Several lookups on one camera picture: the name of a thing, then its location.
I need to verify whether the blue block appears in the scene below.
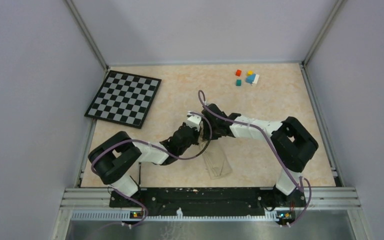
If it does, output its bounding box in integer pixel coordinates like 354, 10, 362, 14
245, 75, 253, 84

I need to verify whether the black grey checkerboard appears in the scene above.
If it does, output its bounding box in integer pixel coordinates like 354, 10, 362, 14
84, 70, 162, 129

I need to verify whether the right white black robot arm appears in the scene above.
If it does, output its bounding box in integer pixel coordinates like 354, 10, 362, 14
202, 103, 319, 206

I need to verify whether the white block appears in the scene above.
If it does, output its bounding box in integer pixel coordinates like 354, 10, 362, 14
251, 73, 260, 85

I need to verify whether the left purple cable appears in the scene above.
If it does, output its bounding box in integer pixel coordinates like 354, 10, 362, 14
90, 111, 213, 229

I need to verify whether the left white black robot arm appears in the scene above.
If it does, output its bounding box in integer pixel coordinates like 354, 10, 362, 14
87, 112, 204, 207

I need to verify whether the beige cloth napkin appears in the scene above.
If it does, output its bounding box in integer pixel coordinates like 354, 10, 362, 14
201, 140, 233, 180

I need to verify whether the aluminium frame rail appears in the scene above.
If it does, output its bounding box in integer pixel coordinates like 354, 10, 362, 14
52, 187, 373, 240

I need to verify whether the red cube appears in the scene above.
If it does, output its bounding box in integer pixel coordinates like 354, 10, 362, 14
235, 69, 242, 77

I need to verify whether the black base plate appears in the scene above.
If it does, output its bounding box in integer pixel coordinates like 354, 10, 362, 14
109, 187, 306, 217

